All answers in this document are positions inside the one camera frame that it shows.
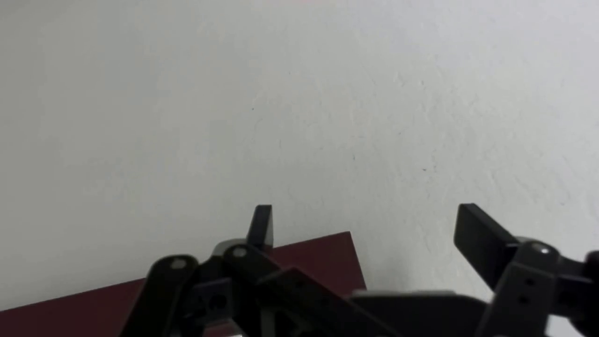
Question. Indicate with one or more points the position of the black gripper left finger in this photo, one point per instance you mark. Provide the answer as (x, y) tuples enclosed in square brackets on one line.
[(249, 292)]

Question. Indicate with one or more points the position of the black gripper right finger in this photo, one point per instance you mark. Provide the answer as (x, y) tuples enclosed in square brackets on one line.
[(530, 281)]

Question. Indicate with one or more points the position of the dark red picture frame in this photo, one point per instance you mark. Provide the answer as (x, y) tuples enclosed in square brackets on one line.
[(324, 262)]

